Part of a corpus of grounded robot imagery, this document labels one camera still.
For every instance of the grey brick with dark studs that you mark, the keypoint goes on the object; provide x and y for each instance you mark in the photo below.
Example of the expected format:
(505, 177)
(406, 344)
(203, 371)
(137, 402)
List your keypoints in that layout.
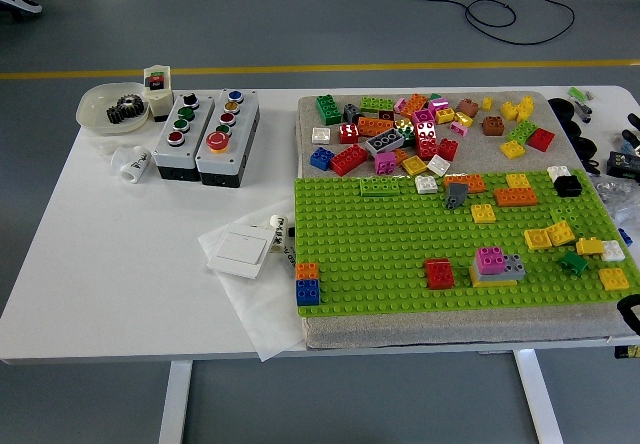
(384, 141)

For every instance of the maroon brick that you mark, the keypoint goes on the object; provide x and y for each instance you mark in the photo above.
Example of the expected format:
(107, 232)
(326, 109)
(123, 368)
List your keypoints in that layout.
(386, 115)

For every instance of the yellow flat brick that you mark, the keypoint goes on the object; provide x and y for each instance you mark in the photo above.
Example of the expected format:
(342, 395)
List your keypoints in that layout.
(537, 239)
(414, 165)

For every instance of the cream switch box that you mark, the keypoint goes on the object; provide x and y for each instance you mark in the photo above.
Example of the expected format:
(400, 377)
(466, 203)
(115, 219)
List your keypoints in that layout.
(160, 101)

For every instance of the orange long brick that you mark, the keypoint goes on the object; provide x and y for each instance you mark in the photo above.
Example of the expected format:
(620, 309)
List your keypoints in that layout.
(375, 126)
(515, 196)

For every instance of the dark grey slope brick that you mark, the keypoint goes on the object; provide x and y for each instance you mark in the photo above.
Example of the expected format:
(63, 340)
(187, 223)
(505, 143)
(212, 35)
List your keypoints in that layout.
(456, 196)

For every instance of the grey emergency-stop control box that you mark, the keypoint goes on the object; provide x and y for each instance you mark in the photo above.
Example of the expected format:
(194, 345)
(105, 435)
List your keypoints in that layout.
(242, 134)

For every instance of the black printed box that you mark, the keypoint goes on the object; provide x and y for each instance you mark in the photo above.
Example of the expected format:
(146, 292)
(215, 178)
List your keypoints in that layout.
(622, 164)

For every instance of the orange small brick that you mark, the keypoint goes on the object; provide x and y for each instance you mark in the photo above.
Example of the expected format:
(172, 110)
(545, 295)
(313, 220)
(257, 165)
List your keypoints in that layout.
(400, 155)

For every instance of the light grey long brick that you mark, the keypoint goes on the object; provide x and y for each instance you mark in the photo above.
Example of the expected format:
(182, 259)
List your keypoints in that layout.
(515, 266)

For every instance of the red small brick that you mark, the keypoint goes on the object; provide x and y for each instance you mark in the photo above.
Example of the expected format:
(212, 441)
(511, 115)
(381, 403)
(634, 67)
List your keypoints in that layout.
(348, 133)

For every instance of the black round disc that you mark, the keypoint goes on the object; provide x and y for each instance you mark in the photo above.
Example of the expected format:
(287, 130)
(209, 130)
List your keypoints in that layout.
(561, 106)
(574, 129)
(586, 148)

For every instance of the white printed tube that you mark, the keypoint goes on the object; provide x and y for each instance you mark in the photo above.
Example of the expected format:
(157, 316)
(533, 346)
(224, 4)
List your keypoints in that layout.
(278, 231)

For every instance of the white small brick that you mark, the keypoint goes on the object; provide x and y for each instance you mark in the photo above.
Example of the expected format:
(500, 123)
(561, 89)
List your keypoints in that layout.
(321, 135)

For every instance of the brown brick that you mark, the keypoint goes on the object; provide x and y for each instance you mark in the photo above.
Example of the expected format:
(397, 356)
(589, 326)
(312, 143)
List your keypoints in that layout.
(468, 107)
(492, 125)

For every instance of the lime green long brick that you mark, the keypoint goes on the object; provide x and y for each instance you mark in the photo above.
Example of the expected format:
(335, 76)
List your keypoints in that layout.
(380, 186)
(377, 104)

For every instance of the white table leg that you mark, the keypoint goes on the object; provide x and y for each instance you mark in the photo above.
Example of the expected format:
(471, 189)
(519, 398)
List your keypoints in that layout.
(537, 399)
(175, 404)

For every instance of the yellow curved brick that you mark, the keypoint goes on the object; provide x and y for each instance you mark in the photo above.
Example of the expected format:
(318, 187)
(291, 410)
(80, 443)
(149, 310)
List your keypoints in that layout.
(492, 284)

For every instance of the yellow small brick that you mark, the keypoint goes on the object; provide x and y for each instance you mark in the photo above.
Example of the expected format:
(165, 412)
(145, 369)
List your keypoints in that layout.
(590, 246)
(486, 103)
(464, 118)
(404, 124)

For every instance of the blue brick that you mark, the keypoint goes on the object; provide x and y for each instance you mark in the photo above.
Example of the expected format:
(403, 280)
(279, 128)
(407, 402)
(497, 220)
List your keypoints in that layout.
(307, 291)
(322, 158)
(622, 236)

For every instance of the magenta brick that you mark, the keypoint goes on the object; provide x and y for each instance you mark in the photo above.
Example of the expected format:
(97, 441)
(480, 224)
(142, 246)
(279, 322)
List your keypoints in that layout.
(437, 105)
(385, 162)
(490, 260)
(422, 116)

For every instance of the grey four-button control box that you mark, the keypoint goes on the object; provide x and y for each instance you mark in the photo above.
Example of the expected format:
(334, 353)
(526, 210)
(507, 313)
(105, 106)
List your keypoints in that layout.
(200, 129)

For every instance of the black yellow labelled object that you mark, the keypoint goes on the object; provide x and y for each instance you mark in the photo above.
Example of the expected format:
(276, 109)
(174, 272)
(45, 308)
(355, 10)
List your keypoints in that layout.
(627, 352)

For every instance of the dark grey small brick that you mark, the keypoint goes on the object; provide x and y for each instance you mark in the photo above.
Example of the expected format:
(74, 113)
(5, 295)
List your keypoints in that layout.
(351, 112)

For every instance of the red long brick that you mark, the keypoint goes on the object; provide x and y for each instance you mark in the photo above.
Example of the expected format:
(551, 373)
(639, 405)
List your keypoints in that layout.
(349, 160)

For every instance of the red tall brick white dots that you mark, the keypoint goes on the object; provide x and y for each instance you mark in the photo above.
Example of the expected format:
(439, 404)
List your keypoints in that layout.
(426, 140)

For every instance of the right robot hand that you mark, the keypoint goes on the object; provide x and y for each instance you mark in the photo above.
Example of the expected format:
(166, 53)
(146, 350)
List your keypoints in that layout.
(635, 121)

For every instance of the black metal gear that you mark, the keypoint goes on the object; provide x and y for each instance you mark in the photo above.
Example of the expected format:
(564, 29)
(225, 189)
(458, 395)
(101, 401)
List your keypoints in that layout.
(131, 104)
(116, 114)

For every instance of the green plastic tool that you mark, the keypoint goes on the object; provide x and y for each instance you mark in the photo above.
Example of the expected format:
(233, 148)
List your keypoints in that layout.
(576, 93)

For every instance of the green studded baseplate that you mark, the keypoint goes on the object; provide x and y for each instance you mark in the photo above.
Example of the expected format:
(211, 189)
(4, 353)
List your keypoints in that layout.
(360, 244)

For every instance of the black brick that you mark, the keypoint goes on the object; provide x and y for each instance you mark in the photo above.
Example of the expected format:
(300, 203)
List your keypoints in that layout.
(567, 186)

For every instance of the white wall switch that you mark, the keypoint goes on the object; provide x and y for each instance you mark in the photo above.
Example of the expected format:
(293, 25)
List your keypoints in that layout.
(240, 249)

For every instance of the pink small brick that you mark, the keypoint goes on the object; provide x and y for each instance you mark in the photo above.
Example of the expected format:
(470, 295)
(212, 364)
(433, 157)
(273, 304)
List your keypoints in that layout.
(459, 128)

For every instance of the white pipe tee fitting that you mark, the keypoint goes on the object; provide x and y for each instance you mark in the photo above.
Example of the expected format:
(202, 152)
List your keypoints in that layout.
(132, 164)

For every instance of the white plastic bowl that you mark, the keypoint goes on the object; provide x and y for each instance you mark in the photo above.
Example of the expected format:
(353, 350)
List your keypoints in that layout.
(95, 109)

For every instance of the white flat brick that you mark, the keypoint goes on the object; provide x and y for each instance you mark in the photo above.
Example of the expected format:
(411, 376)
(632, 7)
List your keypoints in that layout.
(438, 165)

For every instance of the grey metal clip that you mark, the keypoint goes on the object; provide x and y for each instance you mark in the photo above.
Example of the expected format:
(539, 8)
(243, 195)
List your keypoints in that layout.
(582, 110)

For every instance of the clear plastic bag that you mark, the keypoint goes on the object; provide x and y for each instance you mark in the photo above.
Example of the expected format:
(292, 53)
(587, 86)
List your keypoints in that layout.
(620, 199)

